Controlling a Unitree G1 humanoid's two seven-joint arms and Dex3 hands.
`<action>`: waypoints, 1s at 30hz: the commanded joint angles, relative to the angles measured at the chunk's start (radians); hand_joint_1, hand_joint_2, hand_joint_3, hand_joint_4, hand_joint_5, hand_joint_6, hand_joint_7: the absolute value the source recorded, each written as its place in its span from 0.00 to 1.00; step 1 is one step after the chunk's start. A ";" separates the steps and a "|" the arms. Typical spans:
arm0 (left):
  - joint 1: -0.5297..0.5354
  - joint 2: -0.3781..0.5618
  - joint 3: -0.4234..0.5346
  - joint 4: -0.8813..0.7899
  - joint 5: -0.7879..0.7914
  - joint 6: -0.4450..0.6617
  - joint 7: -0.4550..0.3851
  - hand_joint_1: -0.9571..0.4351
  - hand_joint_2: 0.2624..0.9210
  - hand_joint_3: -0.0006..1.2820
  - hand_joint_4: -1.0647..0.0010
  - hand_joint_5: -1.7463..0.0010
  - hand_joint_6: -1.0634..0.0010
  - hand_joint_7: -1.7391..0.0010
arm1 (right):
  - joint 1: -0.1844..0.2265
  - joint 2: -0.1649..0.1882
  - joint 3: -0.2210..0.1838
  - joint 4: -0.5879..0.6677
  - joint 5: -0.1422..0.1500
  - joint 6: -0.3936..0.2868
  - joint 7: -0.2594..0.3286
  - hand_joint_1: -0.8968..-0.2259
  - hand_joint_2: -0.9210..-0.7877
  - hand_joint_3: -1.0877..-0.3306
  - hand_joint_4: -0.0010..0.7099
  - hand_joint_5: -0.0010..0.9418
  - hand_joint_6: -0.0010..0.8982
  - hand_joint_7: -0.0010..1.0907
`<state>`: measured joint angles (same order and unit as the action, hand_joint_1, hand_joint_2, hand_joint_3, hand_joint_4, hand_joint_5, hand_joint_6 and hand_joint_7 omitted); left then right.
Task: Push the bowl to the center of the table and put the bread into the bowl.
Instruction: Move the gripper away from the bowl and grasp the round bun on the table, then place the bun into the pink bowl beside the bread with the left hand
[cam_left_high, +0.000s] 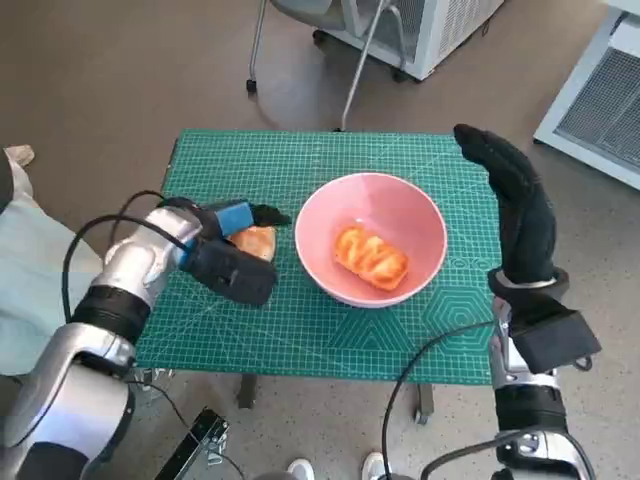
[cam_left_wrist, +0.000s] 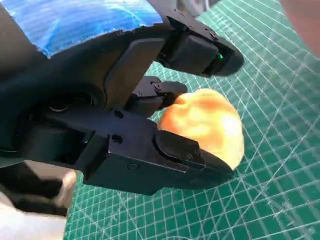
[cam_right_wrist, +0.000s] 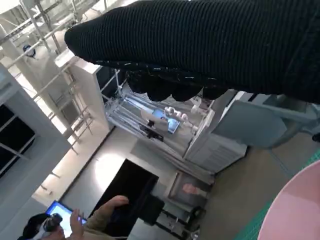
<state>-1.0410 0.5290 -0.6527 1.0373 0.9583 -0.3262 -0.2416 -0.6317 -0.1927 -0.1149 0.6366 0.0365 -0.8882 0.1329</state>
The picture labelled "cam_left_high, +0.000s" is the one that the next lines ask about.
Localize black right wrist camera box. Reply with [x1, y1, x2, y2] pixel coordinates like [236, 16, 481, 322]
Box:
[509, 309, 603, 374]

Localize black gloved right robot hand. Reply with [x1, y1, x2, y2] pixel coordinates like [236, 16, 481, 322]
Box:
[453, 123, 558, 287]

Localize small table frame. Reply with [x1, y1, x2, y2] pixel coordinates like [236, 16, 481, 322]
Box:
[139, 367, 435, 426]

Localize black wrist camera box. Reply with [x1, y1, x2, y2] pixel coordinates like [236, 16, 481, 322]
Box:
[509, 309, 603, 374]
[178, 238, 279, 307]

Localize white cabinet with grille panel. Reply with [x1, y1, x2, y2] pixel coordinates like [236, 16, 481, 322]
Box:
[532, 9, 640, 191]

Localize black metal stand frame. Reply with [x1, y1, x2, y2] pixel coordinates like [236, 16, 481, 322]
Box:
[154, 407, 232, 480]

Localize pale round toy bread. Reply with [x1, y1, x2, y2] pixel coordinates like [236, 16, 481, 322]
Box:
[228, 224, 277, 262]

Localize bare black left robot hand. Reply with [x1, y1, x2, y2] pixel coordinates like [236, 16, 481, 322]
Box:
[197, 198, 293, 245]

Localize pink bowl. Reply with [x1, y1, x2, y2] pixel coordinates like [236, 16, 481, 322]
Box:
[293, 172, 449, 309]

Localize white wheeled mesh cabinet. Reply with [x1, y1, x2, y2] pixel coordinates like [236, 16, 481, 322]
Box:
[312, 0, 506, 84]

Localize long black right arm cable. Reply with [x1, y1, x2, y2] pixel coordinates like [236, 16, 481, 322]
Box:
[382, 321, 499, 480]

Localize green cutting mat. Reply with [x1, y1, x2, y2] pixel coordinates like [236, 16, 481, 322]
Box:
[135, 128, 503, 386]

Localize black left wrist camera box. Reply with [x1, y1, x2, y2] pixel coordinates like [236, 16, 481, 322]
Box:
[178, 238, 279, 307]

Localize grey office chair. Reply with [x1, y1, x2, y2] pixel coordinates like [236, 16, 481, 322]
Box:
[244, 0, 409, 132]

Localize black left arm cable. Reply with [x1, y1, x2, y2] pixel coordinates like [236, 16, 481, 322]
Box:
[62, 189, 204, 324]

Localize orange twisted toy bread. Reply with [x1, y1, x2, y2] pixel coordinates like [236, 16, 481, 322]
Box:
[333, 224, 410, 291]

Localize white shoe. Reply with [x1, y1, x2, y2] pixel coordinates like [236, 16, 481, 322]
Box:
[361, 452, 391, 480]
[286, 458, 316, 480]

